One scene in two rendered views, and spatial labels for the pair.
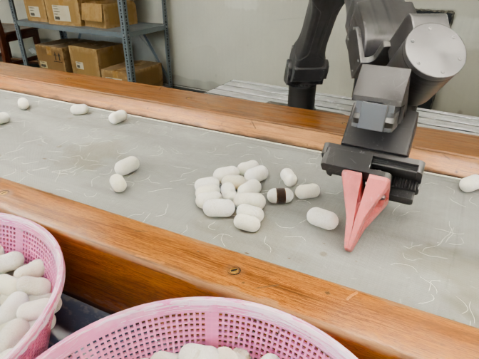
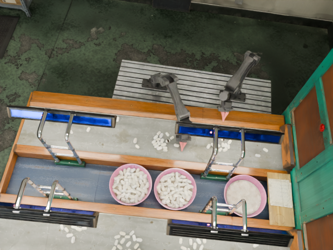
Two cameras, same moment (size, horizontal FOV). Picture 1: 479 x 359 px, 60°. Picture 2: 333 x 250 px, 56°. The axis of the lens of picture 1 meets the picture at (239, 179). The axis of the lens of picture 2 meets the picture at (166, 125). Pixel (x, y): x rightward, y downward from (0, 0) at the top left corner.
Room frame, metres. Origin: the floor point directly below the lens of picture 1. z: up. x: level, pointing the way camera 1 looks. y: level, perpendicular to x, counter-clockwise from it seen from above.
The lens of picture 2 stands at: (-0.33, 0.35, 2.69)
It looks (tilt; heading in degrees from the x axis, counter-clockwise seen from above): 63 degrees down; 334
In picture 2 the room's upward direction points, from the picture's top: 5 degrees clockwise
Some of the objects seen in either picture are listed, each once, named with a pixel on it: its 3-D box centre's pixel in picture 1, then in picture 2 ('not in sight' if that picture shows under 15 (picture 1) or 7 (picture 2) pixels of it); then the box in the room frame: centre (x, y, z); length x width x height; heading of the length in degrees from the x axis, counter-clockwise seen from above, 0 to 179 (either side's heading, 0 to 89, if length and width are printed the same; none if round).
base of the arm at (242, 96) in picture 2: not in sight; (233, 93); (0.65, -0.67, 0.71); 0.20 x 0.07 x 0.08; 60
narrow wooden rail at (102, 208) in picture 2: not in sight; (145, 214); (0.04, 0.25, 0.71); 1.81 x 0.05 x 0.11; 63
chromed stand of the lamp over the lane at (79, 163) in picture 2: not in sight; (65, 139); (0.61, 0.57, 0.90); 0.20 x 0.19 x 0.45; 63
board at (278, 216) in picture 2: not in sight; (280, 198); (-0.18, -0.56, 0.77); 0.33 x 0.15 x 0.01; 153
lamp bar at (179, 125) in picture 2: not in sight; (229, 131); (0.25, -0.34, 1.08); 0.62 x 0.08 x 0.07; 63
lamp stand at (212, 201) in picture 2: not in sight; (221, 221); (-0.18, -0.12, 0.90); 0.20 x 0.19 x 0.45; 63
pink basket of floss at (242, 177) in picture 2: not in sight; (243, 197); (-0.08, -0.36, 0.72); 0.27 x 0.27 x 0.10
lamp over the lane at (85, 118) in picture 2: not in sight; (62, 114); (0.68, 0.53, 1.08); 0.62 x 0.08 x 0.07; 63
